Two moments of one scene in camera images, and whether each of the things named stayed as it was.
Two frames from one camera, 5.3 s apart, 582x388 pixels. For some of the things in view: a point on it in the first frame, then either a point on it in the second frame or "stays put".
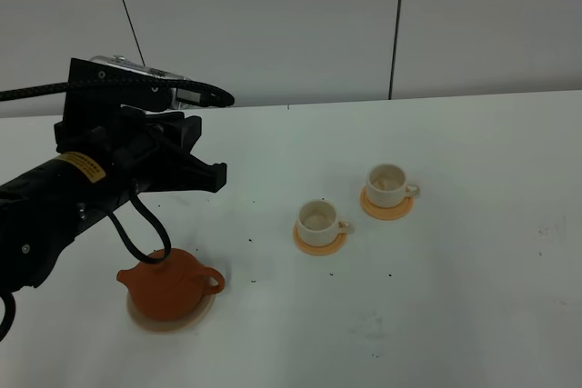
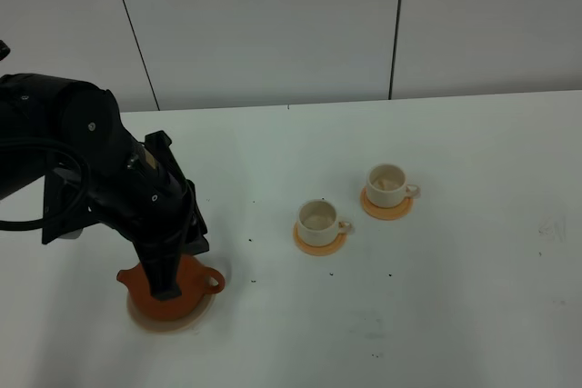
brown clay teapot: x=172 y=288 stays put
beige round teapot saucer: x=187 y=321 stays put
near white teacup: x=318 y=223 stays put
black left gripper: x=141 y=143 → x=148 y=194
